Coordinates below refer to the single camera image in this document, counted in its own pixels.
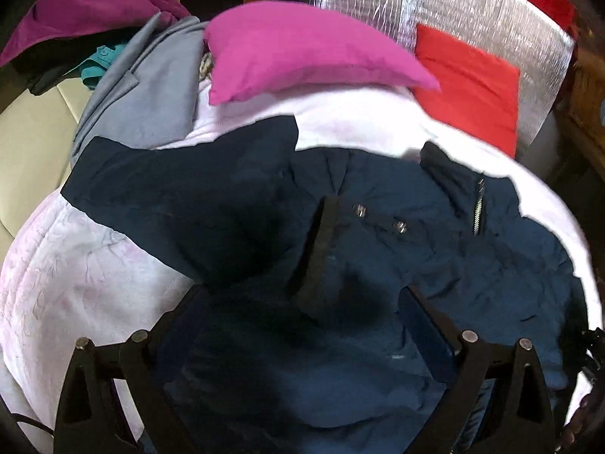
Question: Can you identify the navy blue jacket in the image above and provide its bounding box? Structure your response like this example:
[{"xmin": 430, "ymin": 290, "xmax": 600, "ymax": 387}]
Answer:
[{"xmin": 62, "ymin": 116, "xmax": 588, "ymax": 453}]

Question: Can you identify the pale pink bed quilt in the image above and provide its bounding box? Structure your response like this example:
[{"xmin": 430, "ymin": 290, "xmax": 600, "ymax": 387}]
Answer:
[{"xmin": 1, "ymin": 83, "xmax": 598, "ymax": 420}]

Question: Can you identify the grey folded garment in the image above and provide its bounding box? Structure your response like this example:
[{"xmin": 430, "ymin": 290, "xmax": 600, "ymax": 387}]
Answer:
[{"xmin": 71, "ymin": 14, "xmax": 206, "ymax": 163}]

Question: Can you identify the red pillow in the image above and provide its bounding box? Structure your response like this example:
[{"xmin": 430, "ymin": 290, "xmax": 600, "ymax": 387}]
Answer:
[{"xmin": 413, "ymin": 23, "xmax": 520, "ymax": 158}]

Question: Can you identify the teal garment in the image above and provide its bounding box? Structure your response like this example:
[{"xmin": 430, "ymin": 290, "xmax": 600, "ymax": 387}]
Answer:
[{"xmin": 77, "ymin": 43, "xmax": 126, "ymax": 90}]

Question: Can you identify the magenta pillow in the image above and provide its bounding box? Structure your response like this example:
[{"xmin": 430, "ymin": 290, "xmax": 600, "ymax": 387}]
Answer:
[{"xmin": 204, "ymin": 1, "xmax": 440, "ymax": 106}]

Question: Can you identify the silver foil insulation mat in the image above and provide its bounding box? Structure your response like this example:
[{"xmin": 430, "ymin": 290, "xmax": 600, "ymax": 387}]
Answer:
[{"xmin": 308, "ymin": 0, "xmax": 574, "ymax": 152}]

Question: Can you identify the purple fleece garment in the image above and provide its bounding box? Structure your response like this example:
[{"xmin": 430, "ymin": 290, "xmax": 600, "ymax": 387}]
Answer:
[{"xmin": 1, "ymin": 0, "xmax": 190, "ymax": 65}]

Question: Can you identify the black cable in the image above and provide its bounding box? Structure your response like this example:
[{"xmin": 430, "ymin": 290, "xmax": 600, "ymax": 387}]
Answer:
[{"xmin": 11, "ymin": 412, "xmax": 56, "ymax": 438}]

